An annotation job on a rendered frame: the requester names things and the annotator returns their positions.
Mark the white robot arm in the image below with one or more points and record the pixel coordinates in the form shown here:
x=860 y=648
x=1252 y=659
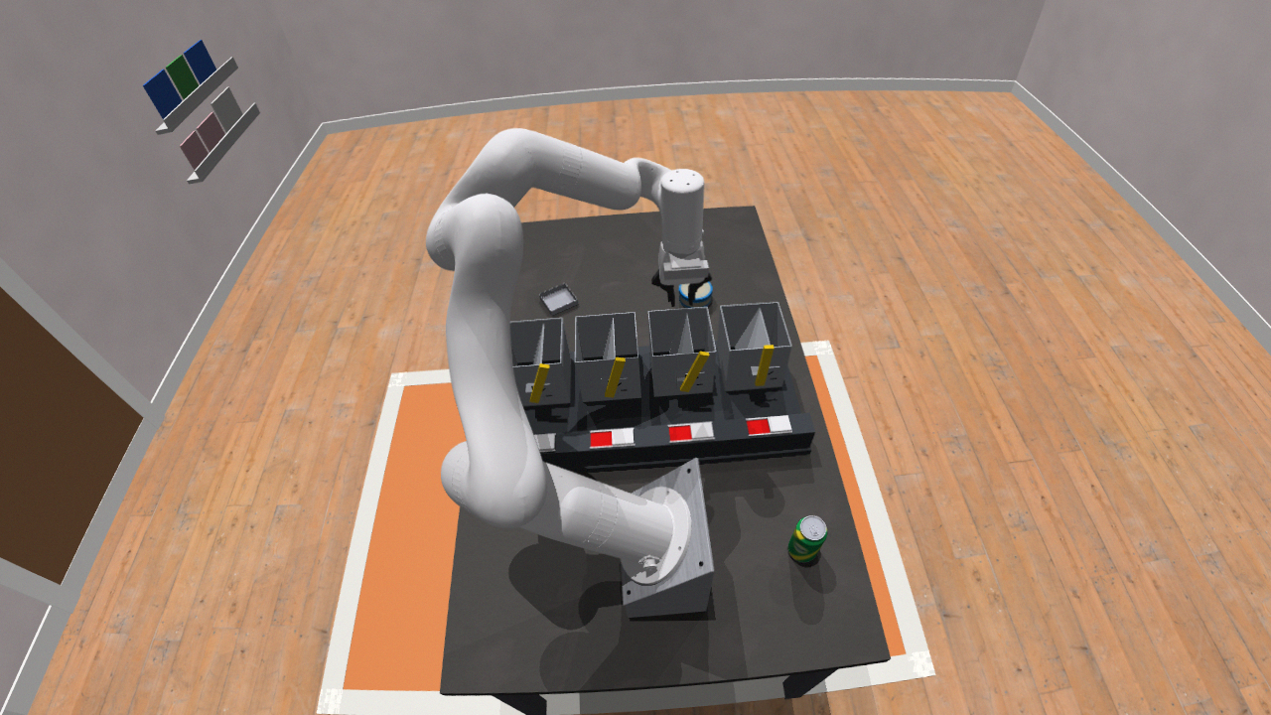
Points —
x=507 y=484

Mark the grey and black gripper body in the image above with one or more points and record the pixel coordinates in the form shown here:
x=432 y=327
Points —
x=663 y=257

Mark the blue and white round tin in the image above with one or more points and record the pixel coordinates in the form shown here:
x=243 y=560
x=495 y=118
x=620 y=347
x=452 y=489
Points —
x=702 y=299

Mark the green drink can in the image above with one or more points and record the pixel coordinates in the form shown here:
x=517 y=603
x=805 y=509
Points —
x=807 y=538

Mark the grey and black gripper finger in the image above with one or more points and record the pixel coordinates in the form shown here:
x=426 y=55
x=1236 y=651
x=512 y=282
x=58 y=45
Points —
x=668 y=288
x=692 y=289

